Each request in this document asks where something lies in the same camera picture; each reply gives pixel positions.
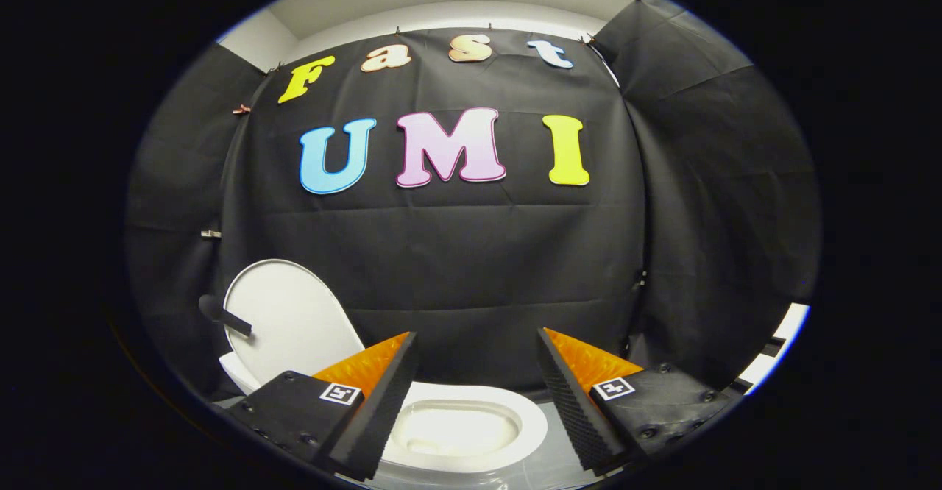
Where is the black backdrop cloth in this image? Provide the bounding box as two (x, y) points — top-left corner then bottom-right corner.
(125, 0), (822, 402)

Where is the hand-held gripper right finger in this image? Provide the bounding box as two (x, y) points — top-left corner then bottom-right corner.
(535, 328), (733, 476)

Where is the black lid pull tab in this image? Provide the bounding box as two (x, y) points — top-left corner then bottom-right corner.
(199, 294), (253, 338)

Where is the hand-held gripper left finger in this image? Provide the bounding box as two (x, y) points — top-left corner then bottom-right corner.
(221, 332), (422, 482)

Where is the white and black shelf unit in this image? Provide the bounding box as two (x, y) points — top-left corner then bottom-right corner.
(734, 302), (811, 397)

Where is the white toilet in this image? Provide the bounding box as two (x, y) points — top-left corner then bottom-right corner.
(219, 350), (550, 476)

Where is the white toilet lid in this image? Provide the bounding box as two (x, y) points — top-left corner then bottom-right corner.
(223, 258), (366, 386)

